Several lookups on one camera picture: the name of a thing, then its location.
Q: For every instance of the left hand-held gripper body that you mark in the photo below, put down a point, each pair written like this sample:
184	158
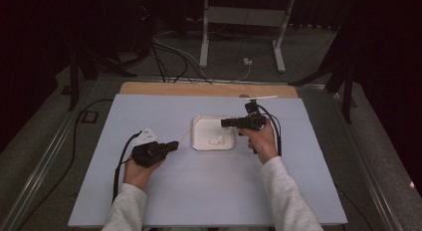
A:
149	151

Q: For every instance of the cream square tray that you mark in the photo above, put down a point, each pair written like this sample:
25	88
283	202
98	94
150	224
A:
207	131

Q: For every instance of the pale blue table mat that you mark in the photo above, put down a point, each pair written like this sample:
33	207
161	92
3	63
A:
185	191

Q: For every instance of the person's right hand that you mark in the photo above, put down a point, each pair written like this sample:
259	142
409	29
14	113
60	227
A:
263	143

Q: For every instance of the person's left hand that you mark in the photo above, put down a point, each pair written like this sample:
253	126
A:
137	176

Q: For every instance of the black tripod stand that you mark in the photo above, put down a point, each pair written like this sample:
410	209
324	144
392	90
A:
74	78
346	91

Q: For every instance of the metal floor rail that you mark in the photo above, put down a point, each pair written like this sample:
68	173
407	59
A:
368	171
43	171

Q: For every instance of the white plug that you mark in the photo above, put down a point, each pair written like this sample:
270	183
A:
248	61

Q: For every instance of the white marshmallow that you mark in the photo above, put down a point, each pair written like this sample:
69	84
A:
213	141
220	139

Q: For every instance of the thin wooden skewer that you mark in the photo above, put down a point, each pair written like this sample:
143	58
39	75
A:
190	129

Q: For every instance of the white metal stand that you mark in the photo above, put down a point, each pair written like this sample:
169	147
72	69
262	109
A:
244	17

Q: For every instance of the dark floor socket plate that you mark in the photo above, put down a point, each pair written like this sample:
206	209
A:
89	116

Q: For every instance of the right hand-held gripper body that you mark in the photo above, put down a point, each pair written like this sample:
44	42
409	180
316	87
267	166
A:
253	121

